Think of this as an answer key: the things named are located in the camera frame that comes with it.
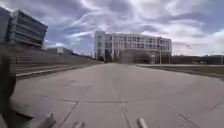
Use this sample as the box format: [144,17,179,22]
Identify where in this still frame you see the white multi-storey building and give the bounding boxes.
[94,30,173,65]

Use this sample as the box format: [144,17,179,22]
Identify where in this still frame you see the grey concrete slab pavement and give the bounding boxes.
[0,63,224,128]

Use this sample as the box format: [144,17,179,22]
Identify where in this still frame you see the pole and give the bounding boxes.
[158,36,163,65]

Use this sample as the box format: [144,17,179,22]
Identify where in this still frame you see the small low building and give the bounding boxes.
[46,47,74,56]

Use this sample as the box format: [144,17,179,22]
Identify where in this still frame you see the wide concrete steps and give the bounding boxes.
[0,44,103,81]

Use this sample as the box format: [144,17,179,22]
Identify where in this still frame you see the low dark building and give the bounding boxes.
[171,54,224,66]

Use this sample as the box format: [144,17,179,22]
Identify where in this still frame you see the grass field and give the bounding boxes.
[136,63,224,81]

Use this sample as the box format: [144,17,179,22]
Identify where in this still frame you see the grey glass building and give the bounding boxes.
[0,6,49,48]

